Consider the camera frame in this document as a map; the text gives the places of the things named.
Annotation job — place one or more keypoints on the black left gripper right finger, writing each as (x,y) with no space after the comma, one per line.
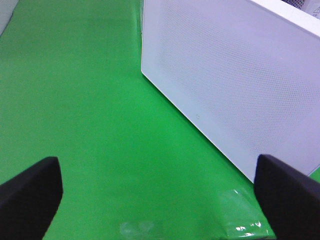
(289,200)

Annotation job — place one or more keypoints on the white microwave oven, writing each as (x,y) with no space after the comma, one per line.
(311,7)

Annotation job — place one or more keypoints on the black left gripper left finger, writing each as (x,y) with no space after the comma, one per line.
(30,200)

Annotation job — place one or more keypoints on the white microwave door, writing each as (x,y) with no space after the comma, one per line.
(246,73)

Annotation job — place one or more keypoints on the clear tape patch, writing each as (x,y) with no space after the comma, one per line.
(241,217)

